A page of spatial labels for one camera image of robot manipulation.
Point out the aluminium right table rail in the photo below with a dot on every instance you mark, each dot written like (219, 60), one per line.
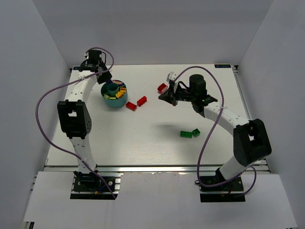
(247, 107)

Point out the red long lego brick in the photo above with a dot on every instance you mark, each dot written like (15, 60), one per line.
(141, 101)

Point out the green lego plate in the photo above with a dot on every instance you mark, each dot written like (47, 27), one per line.
(186, 134)

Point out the orange square lego brick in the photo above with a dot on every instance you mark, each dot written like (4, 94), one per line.
(119, 94)

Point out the teal divided round container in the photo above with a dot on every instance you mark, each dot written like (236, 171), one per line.
(115, 93)

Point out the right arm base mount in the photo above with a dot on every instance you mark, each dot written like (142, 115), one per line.
(231, 192)

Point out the yellow long lego brick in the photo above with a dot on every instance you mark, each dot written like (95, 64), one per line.
(122, 90)

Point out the green small lego brick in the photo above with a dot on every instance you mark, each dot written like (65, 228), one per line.
(196, 132)

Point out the right table logo sticker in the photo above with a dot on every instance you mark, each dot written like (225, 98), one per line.
(222, 66)

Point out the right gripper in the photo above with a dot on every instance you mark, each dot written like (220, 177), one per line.
(174, 94)

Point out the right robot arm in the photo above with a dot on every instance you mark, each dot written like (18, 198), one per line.
(209, 108)

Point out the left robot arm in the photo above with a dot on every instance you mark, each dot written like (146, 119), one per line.
(73, 114)

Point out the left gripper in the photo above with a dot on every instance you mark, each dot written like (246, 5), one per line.
(105, 76)

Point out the aluminium table rail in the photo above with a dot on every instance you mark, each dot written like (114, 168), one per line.
(247, 107)
(127, 169)

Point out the red arched lego brick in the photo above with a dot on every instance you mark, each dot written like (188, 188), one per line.
(162, 88)

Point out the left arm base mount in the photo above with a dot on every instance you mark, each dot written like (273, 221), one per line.
(94, 190)

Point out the purple patterned lego brick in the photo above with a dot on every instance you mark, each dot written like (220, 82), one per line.
(116, 82)

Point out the aluminium front table rail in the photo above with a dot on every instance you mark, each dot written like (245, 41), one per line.
(127, 169)

